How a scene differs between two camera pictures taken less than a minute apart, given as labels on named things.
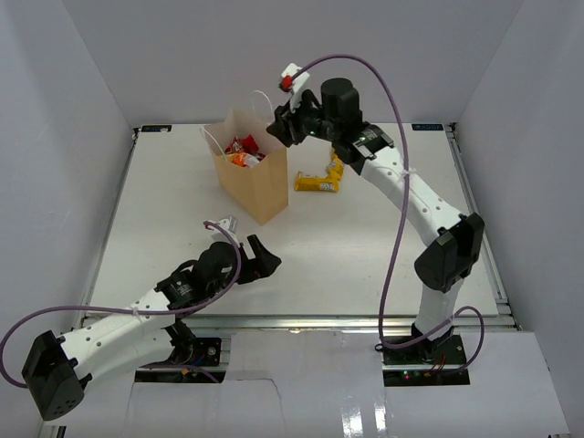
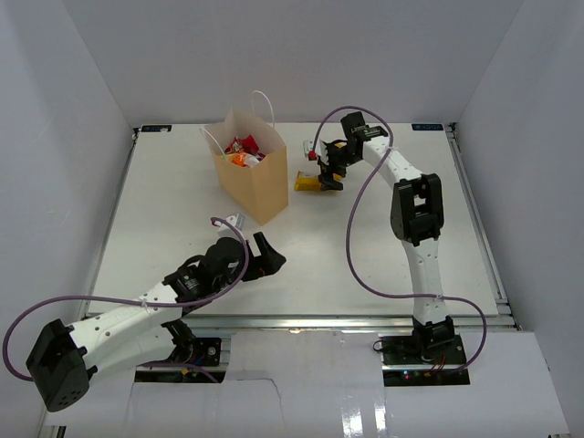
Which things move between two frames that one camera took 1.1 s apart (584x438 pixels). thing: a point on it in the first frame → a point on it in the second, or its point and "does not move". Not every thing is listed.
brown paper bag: x=250 y=160 does not move
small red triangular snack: x=248 y=145 does not move
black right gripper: x=292 y=120 → x=328 y=171
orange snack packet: x=243 y=159 does not move
